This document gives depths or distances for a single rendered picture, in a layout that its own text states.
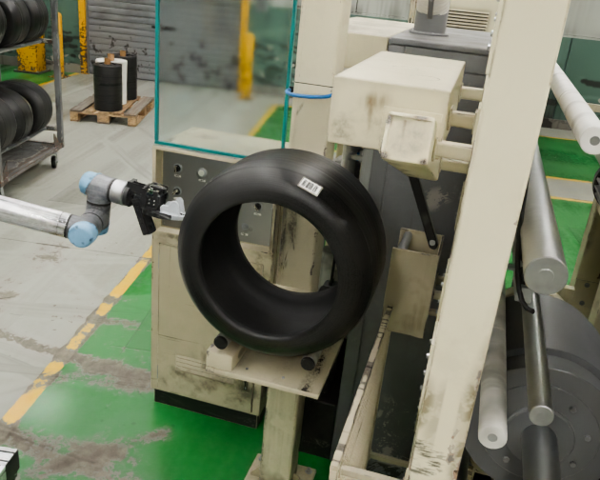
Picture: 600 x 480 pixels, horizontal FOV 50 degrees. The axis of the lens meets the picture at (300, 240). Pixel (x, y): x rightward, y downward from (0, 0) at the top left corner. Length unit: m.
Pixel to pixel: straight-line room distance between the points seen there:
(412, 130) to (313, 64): 0.81
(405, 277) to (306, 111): 0.61
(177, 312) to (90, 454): 0.70
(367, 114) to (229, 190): 0.53
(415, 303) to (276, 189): 0.66
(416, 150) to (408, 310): 0.94
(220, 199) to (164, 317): 1.29
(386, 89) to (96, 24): 10.60
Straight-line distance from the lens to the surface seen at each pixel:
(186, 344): 3.02
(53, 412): 3.29
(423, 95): 1.39
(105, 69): 8.37
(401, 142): 1.31
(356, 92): 1.41
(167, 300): 2.95
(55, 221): 2.03
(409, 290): 2.12
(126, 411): 3.25
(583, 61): 11.31
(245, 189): 1.76
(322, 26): 2.05
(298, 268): 2.25
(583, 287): 2.81
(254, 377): 2.06
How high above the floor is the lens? 1.98
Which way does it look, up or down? 23 degrees down
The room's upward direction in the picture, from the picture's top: 6 degrees clockwise
